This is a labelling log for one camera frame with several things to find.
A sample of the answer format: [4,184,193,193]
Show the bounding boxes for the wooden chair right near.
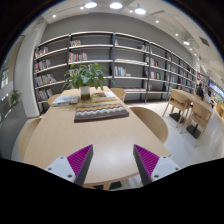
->
[131,107,168,143]

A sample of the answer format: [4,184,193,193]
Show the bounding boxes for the wooden chair far left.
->
[47,94,61,106]

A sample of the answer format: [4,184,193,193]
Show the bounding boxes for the white open book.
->
[52,95,79,106]

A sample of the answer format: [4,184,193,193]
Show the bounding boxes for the wooden side chair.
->
[167,89,190,126]
[183,102,213,146]

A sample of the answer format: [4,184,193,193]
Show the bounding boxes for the stacked books on table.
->
[91,91,116,102]

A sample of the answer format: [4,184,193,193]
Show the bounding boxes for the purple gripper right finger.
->
[132,143,181,187]

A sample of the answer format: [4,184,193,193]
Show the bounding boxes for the folded zigzag patterned towel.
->
[74,103,129,122]

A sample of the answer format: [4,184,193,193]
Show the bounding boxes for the wooden side chair back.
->
[167,89,190,126]

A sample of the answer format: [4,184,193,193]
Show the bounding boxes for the small plant at left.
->
[10,90,20,106]

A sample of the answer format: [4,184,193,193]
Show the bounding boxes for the large grey bookshelf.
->
[33,31,197,112]

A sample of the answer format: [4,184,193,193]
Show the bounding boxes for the wooden side chair front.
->
[183,102,213,146]

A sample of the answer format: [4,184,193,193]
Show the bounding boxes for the person in dark clothes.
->
[196,82,204,100]

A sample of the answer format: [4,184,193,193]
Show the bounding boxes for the wooden chair far right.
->
[111,88,126,101]

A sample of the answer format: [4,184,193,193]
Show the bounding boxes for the potted green plant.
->
[63,63,106,100]

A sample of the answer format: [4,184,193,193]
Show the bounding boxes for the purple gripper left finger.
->
[44,143,95,187]

